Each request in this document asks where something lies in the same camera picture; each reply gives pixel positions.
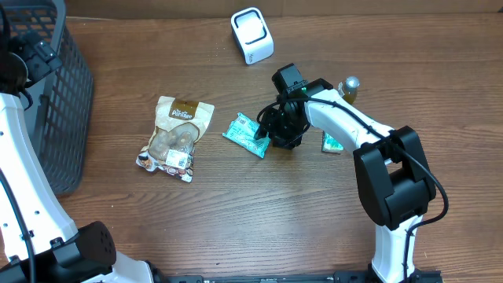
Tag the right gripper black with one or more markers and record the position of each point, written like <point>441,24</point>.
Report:
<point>284,131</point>

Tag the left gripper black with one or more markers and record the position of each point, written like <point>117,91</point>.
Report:
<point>42,59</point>

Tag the teal snack packet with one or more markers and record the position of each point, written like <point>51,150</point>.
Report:
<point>242,131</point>

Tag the teal tissue pack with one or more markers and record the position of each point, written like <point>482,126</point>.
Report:
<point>330,144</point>

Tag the yellow liquid bottle silver cap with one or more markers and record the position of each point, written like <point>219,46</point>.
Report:
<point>348,89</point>

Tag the brown snack bag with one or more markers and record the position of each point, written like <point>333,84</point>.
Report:
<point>179,125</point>

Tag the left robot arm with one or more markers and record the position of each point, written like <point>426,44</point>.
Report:
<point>42,242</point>

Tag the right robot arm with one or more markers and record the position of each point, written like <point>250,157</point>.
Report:
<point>394,183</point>

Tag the white barcode scanner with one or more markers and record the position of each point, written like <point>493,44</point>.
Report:
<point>252,36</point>

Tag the grey plastic mesh basket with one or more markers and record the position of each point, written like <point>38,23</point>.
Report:
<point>58,107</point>

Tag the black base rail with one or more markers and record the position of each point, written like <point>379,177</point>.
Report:
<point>275,279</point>

